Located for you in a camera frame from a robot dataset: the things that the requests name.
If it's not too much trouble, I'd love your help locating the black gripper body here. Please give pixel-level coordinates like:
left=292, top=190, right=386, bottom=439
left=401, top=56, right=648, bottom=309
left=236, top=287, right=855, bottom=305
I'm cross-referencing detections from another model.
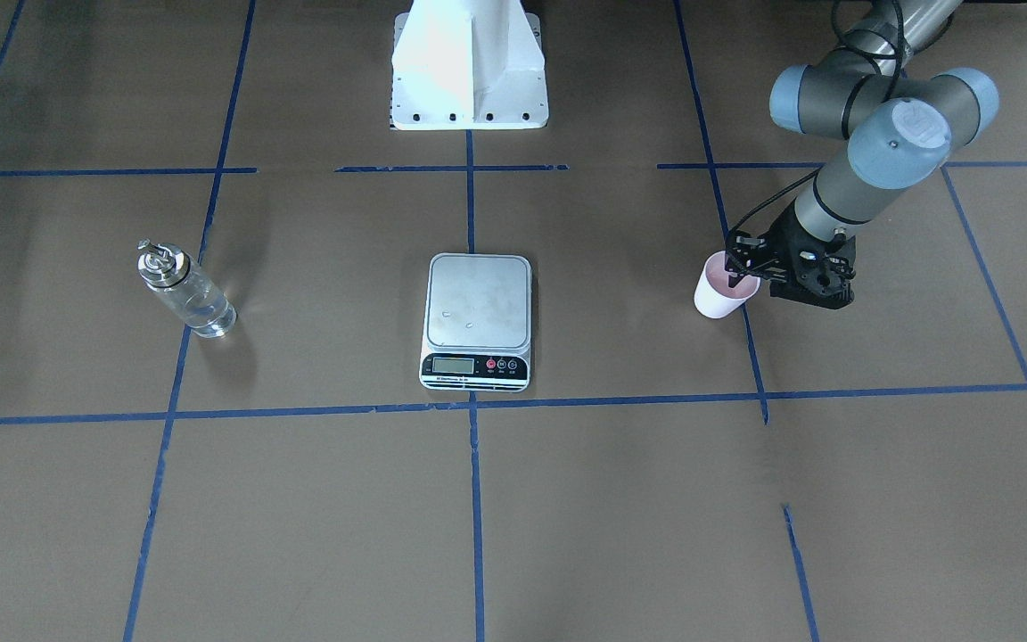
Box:
left=759, top=209, right=857, bottom=309

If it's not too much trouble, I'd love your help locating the pink plastic cup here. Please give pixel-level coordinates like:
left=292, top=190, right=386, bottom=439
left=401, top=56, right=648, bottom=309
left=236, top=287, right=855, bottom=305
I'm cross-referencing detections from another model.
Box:
left=693, top=251, right=759, bottom=318

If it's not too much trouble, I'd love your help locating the glass sauce bottle metal lid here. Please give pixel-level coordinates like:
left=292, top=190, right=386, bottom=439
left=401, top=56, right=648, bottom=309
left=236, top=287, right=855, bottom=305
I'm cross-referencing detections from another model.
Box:
left=137, top=239, right=237, bottom=338

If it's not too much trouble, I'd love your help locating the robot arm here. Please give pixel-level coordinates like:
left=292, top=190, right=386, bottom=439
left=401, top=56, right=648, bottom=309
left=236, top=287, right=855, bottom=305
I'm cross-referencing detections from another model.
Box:
left=719, top=1, right=1001, bottom=309

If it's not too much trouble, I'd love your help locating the silver kitchen scale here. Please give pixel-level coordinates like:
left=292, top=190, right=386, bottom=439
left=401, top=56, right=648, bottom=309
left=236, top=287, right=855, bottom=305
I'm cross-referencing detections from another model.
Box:
left=417, top=252, right=533, bottom=391

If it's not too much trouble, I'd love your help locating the white pedestal column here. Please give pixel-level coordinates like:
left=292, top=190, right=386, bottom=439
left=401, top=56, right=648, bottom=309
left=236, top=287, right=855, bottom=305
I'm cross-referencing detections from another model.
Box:
left=389, top=1, right=550, bottom=131

